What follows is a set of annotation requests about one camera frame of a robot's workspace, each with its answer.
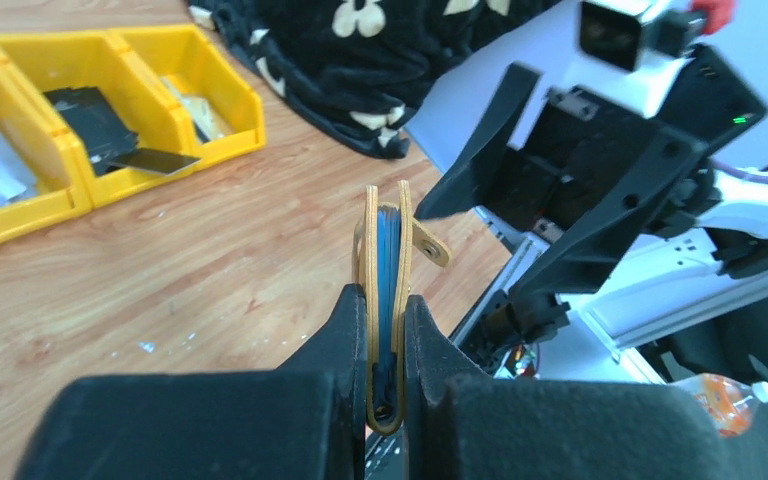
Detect black floral plush blanket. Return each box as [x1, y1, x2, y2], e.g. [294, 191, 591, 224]
[188, 0, 555, 160]

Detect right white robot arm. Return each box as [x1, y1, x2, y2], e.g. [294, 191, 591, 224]
[416, 44, 768, 357]

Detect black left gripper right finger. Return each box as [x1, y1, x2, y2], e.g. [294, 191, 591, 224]
[404, 295, 768, 479]

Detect beige cards in right bin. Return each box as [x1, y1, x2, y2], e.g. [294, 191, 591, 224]
[161, 77, 233, 144]

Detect left yellow plastic bin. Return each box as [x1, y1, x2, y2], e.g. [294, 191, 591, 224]
[0, 55, 92, 244]

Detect black cards in middle bin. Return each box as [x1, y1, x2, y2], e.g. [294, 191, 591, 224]
[44, 87, 197, 176]

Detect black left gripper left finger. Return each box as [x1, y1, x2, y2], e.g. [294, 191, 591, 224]
[16, 284, 366, 479]

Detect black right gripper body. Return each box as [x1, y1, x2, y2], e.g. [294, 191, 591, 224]
[476, 42, 768, 280]

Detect right yellow plastic bin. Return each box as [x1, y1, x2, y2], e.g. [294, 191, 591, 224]
[111, 24, 267, 171]

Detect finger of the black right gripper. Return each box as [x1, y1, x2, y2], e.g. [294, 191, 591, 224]
[503, 125, 707, 312]
[415, 63, 542, 220]

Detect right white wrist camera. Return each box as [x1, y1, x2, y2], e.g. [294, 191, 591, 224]
[559, 0, 736, 121]

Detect yellow plastic bin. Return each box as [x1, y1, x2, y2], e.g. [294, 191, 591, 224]
[0, 30, 198, 207]
[0, 55, 92, 244]
[111, 24, 267, 171]

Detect middle yellow plastic bin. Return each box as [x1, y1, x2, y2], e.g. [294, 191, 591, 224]
[0, 30, 198, 207]

